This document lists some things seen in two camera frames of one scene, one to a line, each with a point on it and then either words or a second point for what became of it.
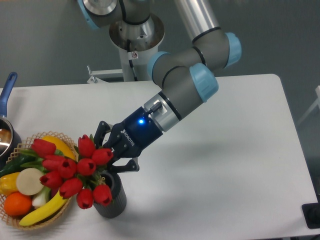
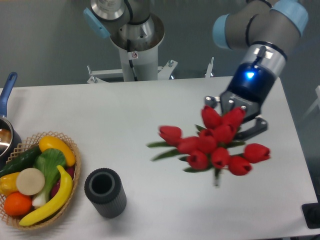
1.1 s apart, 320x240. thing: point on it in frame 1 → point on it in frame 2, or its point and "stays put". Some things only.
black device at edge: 311,212 stays put
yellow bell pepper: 8,184 stays put
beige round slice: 28,182 stays put
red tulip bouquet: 72,176 → 215,146
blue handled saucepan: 10,138 stays put
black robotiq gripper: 128,138 → 250,85
